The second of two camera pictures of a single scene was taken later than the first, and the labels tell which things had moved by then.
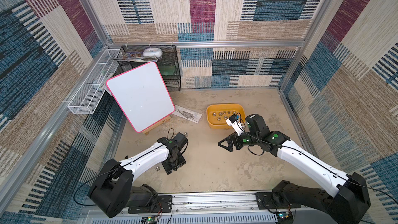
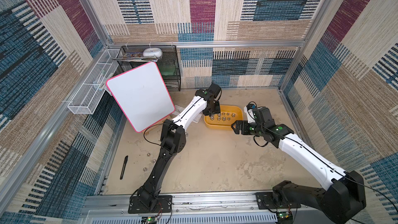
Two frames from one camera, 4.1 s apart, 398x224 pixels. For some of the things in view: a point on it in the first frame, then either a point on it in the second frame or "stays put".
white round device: (153, 52) stays put
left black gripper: (169, 169) to (217, 110)
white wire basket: (87, 98) stays put
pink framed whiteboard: (142, 94) stays put
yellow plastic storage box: (217, 114) stays put
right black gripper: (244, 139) to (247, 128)
